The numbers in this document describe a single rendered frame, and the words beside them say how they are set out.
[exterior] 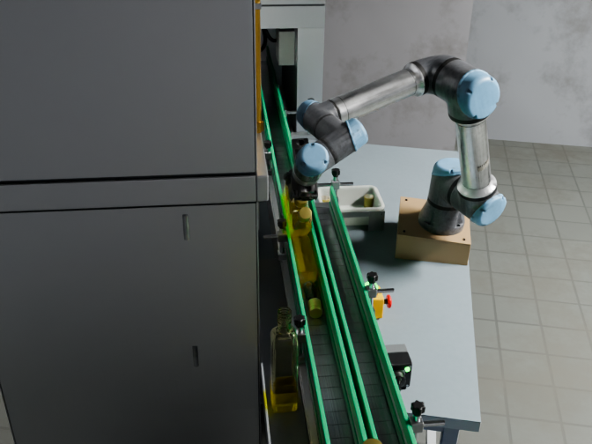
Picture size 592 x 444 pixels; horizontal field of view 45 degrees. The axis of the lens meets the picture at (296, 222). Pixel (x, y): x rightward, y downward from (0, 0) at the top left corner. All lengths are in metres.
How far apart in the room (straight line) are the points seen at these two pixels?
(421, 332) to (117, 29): 1.21
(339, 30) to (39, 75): 3.35
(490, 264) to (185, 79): 2.69
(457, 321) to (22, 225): 1.23
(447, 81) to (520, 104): 3.25
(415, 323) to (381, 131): 2.72
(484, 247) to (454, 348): 1.95
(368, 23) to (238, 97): 3.23
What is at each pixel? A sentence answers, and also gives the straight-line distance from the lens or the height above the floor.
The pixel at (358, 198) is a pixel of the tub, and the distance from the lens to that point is 2.63.
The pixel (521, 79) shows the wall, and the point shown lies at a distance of 5.14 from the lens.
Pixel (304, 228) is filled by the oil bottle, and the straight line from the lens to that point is 2.02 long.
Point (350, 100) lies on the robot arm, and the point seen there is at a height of 1.38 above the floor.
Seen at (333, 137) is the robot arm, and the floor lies 1.34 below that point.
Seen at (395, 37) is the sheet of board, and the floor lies 0.80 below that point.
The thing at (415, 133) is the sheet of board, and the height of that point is 0.21.
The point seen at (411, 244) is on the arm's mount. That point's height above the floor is 0.81.
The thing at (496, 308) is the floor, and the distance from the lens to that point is 3.53.
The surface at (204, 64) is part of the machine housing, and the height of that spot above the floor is 1.63.
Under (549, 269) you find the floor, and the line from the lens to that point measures 3.89.
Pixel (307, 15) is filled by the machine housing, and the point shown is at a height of 1.29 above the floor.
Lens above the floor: 2.05
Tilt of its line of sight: 31 degrees down
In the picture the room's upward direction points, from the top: 1 degrees clockwise
